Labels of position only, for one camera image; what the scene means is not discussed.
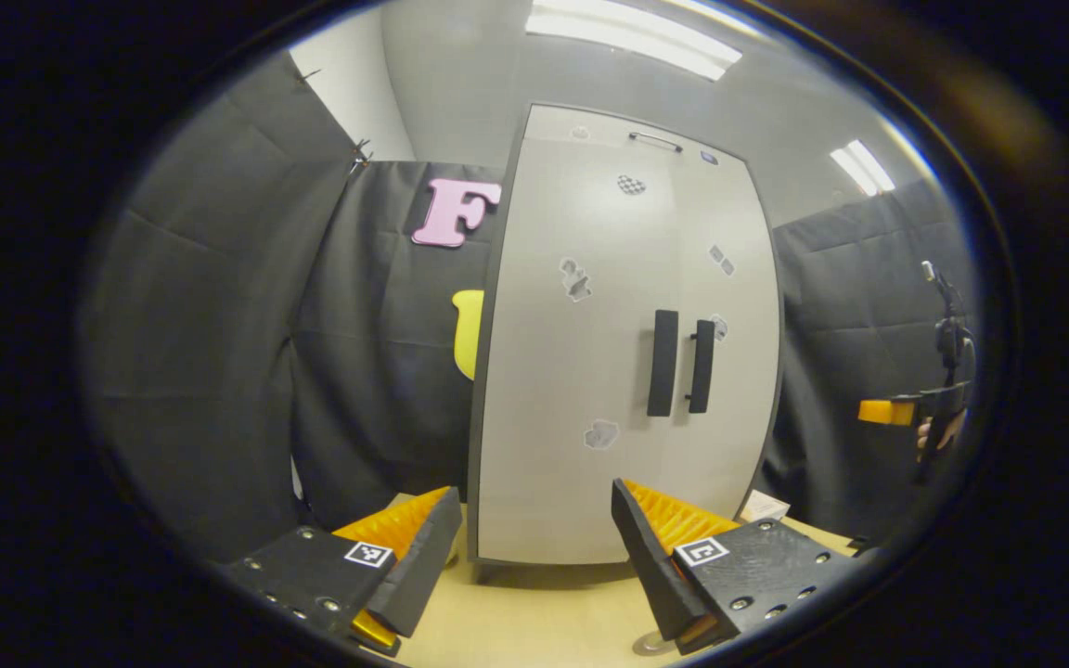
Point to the white cardboard box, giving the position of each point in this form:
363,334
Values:
762,506

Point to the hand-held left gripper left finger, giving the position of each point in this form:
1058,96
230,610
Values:
423,566

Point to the metal cloth clip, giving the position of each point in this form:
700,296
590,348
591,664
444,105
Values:
360,158

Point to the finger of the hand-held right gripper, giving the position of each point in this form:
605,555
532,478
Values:
882,411

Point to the white and grey cabinet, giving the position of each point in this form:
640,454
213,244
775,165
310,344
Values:
473,482

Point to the long ceiling light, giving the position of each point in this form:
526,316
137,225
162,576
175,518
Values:
632,32

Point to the small ceiling light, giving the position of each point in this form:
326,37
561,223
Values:
862,167

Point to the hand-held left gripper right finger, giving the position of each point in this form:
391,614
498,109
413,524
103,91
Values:
650,566

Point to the black backdrop cloth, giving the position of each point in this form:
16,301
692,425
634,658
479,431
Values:
200,325

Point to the white cabinet door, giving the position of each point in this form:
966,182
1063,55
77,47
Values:
743,371
544,371

